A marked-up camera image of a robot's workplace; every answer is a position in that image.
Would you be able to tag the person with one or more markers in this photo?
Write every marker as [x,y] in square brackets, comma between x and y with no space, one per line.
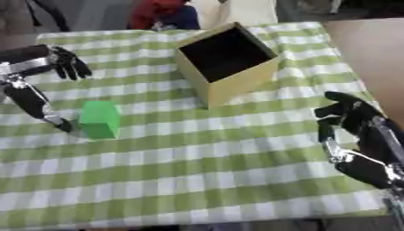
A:
[164,14]

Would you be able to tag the tan cardboard box black inside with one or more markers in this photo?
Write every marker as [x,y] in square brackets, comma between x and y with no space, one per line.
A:
[226,64]

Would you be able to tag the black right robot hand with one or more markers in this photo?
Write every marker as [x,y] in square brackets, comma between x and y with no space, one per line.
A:
[363,120]

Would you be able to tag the green rectangular block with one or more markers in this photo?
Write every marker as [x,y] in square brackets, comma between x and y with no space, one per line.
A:
[100,119]

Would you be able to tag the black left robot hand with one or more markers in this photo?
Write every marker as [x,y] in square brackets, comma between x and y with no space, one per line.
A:
[27,102]

